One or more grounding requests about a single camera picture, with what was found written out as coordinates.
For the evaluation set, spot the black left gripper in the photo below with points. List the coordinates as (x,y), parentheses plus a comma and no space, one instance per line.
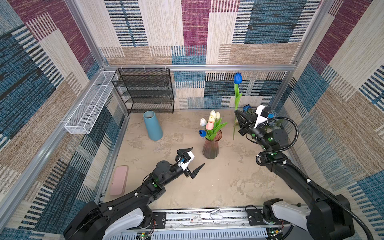
(186,173)

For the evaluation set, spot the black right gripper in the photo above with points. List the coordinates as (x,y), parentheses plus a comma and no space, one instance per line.
(243,118)

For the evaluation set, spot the blue rose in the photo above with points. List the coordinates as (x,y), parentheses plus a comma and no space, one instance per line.
(246,108)

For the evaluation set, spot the pink ribbed glass vase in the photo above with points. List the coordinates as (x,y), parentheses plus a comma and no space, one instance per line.
(211,147)

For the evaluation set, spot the dusty blue hydrangea bunch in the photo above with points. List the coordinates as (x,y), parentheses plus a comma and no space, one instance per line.
(273,122)

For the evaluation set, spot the white tulip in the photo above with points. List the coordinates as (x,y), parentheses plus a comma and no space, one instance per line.
(203,123)
(213,114)

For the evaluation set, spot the yellow tulip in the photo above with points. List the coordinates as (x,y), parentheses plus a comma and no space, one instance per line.
(212,118)

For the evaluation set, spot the pink tulip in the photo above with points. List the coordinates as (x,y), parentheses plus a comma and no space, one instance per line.
(210,131)

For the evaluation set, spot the blue tulip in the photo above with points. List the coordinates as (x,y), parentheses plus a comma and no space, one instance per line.
(238,79)
(204,134)

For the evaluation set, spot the teal cylindrical vase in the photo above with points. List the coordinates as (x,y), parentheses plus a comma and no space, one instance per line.
(153,126)

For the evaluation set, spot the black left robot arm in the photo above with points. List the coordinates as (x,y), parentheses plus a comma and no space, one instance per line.
(100,221)

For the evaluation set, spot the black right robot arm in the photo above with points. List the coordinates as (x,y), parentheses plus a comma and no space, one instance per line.
(330,216)

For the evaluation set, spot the pink glasses case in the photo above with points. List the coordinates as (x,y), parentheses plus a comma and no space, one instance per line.
(118,185)

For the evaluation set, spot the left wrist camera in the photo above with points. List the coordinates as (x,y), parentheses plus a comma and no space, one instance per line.
(184,159)

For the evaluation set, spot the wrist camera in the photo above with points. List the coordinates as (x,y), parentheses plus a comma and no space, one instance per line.
(264,114)
(184,159)

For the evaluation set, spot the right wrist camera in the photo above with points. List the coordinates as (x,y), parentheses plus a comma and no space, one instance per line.
(264,114)

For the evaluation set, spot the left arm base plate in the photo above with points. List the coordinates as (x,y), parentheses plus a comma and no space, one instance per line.
(154,220)

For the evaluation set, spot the aluminium mounting rail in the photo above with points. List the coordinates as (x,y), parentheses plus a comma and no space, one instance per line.
(231,217)

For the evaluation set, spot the black wire mesh shelf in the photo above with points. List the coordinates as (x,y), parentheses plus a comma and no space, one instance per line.
(144,90)

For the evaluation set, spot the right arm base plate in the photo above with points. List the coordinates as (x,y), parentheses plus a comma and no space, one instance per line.
(264,216)

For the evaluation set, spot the white wire mesh basket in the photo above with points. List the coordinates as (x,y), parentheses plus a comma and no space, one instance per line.
(87,112)

